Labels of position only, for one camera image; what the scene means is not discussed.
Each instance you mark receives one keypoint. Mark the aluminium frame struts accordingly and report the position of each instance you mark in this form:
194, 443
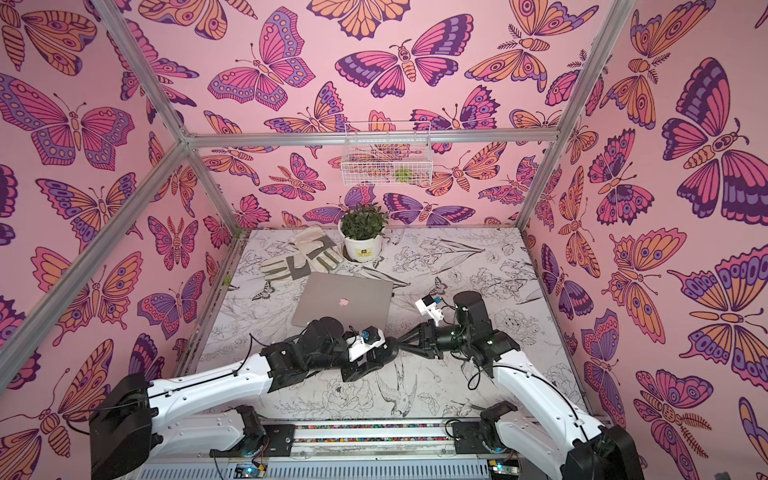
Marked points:
47, 311

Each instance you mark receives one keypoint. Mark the white green striped work glove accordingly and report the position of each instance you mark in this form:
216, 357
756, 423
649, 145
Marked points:
285, 269

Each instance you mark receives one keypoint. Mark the silver laptop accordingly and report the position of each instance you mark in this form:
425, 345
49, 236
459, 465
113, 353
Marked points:
354, 301

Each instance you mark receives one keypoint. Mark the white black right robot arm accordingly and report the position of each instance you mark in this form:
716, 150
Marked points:
543, 426

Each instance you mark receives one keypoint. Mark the white grey work glove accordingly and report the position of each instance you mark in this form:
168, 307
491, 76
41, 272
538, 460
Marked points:
321, 252

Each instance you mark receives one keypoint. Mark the green plant in white pot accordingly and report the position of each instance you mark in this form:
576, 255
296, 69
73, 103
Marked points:
362, 230

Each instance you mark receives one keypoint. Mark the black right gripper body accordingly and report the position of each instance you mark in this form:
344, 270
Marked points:
428, 337

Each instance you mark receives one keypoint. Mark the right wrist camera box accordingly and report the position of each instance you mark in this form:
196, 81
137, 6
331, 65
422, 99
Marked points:
431, 307

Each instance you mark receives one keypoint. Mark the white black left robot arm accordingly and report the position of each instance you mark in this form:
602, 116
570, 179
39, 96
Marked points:
130, 424

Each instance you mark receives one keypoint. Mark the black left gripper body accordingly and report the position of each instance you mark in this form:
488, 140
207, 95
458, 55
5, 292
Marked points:
351, 371

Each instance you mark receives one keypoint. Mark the white wire wall basket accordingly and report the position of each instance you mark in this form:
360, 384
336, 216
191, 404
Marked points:
372, 152

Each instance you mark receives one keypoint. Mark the green ball in basket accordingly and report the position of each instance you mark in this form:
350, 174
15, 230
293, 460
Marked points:
403, 175

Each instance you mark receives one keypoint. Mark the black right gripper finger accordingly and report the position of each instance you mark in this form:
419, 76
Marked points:
415, 335
411, 349

